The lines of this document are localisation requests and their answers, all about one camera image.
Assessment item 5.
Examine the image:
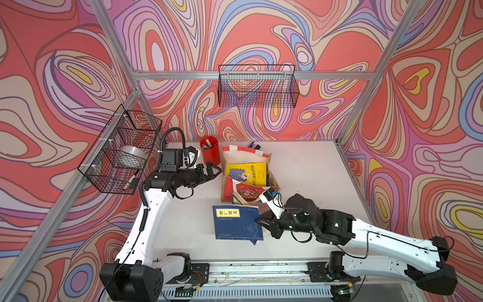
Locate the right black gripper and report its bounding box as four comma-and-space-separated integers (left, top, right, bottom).
254, 207, 316, 240

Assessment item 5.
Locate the blue book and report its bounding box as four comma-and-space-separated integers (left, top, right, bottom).
212, 204, 264, 245

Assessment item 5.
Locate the yellow cover book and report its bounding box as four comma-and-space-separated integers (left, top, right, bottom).
226, 163, 269, 187

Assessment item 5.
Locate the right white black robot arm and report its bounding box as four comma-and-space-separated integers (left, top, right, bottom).
255, 190, 458, 296

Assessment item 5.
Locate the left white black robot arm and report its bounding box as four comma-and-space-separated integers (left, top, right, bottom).
98, 127, 222, 301

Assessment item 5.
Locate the red pen holder cup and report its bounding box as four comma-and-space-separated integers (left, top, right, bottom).
200, 136, 221, 166

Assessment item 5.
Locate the white marker in basket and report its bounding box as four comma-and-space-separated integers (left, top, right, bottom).
123, 174, 140, 191

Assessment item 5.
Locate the silver tape roll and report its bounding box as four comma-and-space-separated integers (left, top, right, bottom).
114, 145, 148, 169

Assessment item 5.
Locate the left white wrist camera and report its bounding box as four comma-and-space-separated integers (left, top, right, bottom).
182, 146, 199, 169

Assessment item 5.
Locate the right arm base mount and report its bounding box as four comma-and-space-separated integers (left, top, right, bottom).
305, 251, 361, 283

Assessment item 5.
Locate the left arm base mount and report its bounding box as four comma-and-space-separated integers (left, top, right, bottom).
167, 252, 210, 286

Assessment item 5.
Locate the left black wire basket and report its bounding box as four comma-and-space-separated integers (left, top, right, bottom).
78, 104, 162, 195

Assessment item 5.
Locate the black wire basket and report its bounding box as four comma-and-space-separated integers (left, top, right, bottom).
218, 63, 300, 108
78, 104, 162, 195

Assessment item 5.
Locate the back black wire basket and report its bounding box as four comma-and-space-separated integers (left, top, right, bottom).
218, 63, 300, 108

